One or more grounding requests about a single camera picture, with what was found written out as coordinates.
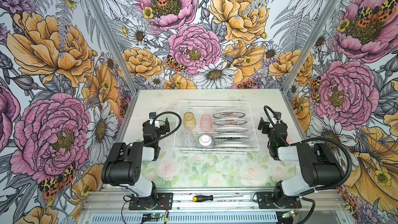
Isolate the orange pattern plate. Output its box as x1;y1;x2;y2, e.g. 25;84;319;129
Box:
214;117;248;125

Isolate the red pattern plate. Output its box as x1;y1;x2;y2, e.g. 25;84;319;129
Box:
212;110;246;119

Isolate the white wire dish rack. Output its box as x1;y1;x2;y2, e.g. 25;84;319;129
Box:
173;100;259;153

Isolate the white green rim plate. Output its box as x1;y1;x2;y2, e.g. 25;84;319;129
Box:
214;125;249;133

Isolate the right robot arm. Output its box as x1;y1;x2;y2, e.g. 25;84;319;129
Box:
258;118;352;208

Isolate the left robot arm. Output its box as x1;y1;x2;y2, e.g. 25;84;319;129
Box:
101;119;170;210

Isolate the clear glass cup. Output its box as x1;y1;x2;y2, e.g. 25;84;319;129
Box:
180;128;195;147

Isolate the yellow glass cup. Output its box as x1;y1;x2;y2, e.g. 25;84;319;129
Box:
183;112;197;130

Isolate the striped small bowl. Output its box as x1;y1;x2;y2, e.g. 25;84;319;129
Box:
197;134;215;149

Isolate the pink glass cup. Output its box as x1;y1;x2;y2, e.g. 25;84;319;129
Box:
200;115;213;132

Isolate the black yellow screwdriver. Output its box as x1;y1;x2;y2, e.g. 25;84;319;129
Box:
192;195;243;203

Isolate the green circuit board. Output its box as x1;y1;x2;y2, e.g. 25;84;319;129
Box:
141;213;166;223

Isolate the white vented panel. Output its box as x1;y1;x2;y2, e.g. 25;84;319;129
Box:
86;212;278;224

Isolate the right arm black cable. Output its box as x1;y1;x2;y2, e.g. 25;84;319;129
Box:
263;105;352;191

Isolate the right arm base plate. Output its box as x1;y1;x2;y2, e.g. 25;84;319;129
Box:
256;192;302;209

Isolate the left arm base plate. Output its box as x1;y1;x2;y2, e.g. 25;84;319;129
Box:
128;193;174;211

